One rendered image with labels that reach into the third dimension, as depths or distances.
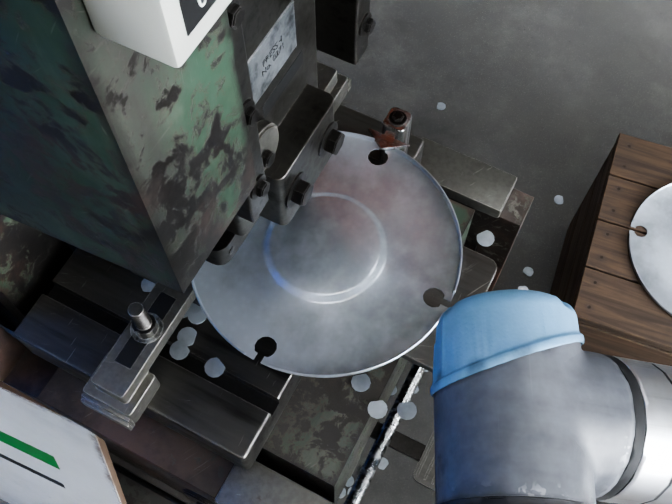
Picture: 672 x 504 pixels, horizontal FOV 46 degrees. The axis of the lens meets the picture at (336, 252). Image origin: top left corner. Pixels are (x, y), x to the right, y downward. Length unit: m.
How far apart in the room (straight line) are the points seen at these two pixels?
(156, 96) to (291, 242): 0.47
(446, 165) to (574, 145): 0.89
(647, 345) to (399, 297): 0.64
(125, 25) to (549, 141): 1.66
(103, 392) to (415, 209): 0.38
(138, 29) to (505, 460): 0.24
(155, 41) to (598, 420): 0.26
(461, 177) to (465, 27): 1.06
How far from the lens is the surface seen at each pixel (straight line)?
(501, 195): 1.06
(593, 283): 1.36
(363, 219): 0.85
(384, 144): 0.90
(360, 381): 0.93
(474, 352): 0.39
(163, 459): 0.95
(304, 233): 0.84
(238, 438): 0.86
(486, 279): 0.84
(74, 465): 1.19
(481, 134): 1.90
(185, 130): 0.43
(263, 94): 0.63
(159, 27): 0.30
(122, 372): 0.85
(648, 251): 1.42
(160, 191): 0.43
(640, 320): 1.36
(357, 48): 0.69
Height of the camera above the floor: 1.53
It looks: 64 degrees down
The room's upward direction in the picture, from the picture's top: straight up
